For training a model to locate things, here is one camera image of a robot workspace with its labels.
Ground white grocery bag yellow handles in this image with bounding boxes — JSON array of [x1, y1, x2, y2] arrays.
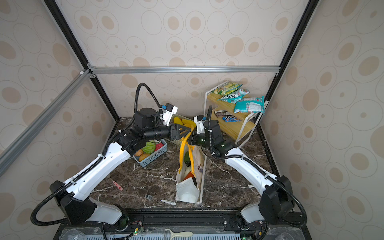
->
[[175, 134, 207, 204]]

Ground green grape leaf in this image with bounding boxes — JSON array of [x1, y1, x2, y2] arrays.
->
[[184, 152, 192, 167]]

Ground blue plastic vegetable basket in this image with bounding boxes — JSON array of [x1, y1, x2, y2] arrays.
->
[[133, 140, 167, 167]]

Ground red chili pepper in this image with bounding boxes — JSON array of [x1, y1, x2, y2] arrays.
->
[[184, 172, 195, 180]]

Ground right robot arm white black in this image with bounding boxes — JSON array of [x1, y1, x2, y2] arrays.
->
[[188, 107, 308, 228]]

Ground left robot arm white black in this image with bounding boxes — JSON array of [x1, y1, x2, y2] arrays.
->
[[30, 83, 191, 226]]

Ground teal m&m snack bag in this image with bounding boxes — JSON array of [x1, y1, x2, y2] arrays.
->
[[218, 89, 250, 104]]

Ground teal snack bag front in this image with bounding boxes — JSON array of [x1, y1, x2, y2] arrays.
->
[[234, 97, 265, 113]]

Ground green yellow snack bag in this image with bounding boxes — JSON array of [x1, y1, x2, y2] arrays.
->
[[213, 82, 243, 96]]

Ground dark chocolate bar packet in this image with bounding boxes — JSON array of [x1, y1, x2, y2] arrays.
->
[[214, 110, 231, 118]]

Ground green cabbage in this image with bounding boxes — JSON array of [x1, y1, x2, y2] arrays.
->
[[142, 142, 156, 154]]

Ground yellow mango back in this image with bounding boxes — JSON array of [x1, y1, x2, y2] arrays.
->
[[182, 119, 196, 130]]

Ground yellow mango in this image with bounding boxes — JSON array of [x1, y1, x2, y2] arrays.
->
[[173, 117, 184, 126], [182, 119, 196, 130]]

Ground yellow mango front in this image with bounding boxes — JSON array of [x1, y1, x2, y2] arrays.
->
[[173, 117, 184, 126]]

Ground brown potato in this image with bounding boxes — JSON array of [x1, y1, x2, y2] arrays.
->
[[135, 149, 144, 157]]

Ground green plastic fruit basket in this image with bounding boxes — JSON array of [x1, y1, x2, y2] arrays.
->
[[170, 114, 196, 147]]

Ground white plastic knife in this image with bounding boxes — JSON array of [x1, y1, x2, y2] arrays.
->
[[161, 200, 177, 206]]

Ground cream plastic spatula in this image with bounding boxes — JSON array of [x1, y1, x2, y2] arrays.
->
[[164, 229, 194, 240]]

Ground silver aluminium side bar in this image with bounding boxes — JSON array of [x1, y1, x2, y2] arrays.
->
[[1, 70, 91, 175]]

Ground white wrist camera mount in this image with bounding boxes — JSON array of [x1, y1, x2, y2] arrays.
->
[[194, 115, 206, 135]]

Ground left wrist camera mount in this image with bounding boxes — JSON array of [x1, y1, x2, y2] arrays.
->
[[160, 103, 178, 127]]

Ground wooden shelf white frame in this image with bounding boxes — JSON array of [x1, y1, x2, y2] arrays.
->
[[203, 81, 263, 148]]

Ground silver aluminium frame bar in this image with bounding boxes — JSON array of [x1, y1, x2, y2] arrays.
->
[[91, 66, 280, 74]]

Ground pink handled tool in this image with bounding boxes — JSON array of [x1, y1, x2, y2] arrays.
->
[[110, 178, 123, 191]]

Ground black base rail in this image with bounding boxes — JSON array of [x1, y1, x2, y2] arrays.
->
[[54, 209, 311, 240]]

